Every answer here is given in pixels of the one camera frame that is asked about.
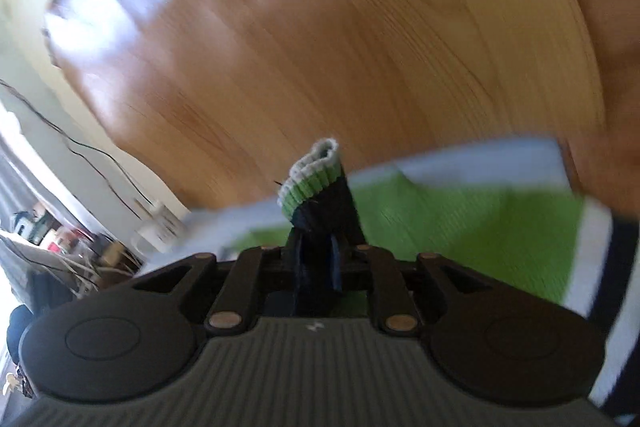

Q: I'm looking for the navy sock with green cuff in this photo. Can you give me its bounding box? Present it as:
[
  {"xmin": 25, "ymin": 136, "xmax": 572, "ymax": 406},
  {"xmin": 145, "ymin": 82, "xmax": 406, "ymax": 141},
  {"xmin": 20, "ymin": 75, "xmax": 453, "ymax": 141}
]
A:
[{"xmin": 276, "ymin": 138, "xmax": 369, "ymax": 254}]

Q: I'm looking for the black cable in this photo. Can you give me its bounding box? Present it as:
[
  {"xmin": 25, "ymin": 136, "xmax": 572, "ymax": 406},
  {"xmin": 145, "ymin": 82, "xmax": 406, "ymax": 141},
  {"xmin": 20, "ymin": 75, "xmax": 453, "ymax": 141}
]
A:
[{"xmin": 0, "ymin": 79, "xmax": 152, "ymax": 208}]

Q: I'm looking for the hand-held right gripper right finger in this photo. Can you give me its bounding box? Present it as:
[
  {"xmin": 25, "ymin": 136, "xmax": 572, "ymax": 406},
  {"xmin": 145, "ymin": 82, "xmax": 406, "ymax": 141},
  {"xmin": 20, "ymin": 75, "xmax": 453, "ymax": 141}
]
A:
[{"xmin": 326, "ymin": 231, "xmax": 502, "ymax": 339}]

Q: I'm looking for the pile of household clutter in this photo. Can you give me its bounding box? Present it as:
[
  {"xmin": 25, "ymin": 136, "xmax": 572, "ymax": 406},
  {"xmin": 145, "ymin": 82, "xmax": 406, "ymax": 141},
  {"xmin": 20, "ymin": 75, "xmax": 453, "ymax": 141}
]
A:
[{"xmin": 0, "ymin": 201, "xmax": 143, "ymax": 295}]

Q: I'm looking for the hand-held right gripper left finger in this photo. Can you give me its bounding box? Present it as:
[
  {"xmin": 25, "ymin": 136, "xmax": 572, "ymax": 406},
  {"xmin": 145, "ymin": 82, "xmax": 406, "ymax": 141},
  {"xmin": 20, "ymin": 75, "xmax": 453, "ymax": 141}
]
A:
[{"xmin": 132, "ymin": 228, "xmax": 322, "ymax": 339}]

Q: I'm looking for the green cloth with white border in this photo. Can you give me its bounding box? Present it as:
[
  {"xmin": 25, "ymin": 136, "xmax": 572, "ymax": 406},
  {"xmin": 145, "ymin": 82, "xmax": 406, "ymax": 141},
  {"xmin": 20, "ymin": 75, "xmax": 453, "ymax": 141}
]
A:
[{"xmin": 142, "ymin": 134, "xmax": 640, "ymax": 427}]

